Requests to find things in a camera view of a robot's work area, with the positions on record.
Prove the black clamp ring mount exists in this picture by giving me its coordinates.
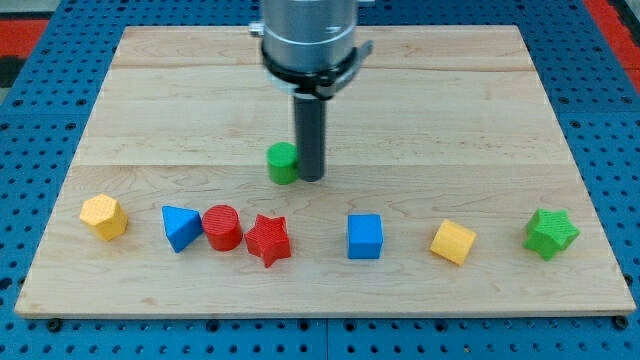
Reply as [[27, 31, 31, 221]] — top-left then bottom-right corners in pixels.
[[260, 40, 374, 100]]

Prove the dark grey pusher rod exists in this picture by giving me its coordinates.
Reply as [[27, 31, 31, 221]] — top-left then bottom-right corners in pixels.
[[293, 97, 326, 182]]

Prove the green cylinder block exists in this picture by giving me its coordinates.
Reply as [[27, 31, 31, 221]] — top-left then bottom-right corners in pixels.
[[266, 142, 298, 185]]

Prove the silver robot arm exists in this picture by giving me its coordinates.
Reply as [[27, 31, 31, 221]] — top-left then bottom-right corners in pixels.
[[249, 0, 373, 182]]

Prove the red star block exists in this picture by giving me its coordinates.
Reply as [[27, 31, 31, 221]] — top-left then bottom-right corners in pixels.
[[245, 214, 291, 268]]

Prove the green star block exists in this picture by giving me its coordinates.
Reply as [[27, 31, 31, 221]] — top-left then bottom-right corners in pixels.
[[523, 208, 581, 261]]

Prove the blue cube block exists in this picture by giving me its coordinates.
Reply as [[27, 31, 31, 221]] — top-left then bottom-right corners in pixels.
[[347, 214, 384, 259]]

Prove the red cylinder block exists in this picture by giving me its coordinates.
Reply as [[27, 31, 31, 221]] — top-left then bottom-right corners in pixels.
[[202, 204, 243, 251]]

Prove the wooden board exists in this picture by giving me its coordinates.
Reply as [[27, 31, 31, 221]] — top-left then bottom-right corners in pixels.
[[15, 25, 636, 319]]

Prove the blue triangle block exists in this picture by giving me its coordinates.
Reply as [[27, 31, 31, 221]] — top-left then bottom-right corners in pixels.
[[161, 206, 203, 253]]

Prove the yellow cube block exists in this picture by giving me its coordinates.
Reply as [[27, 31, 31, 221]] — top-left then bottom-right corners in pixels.
[[430, 219, 477, 266]]

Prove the yellow hexagon block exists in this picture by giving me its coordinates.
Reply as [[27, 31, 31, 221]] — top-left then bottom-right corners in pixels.
[[79, 194, 128, 241]]

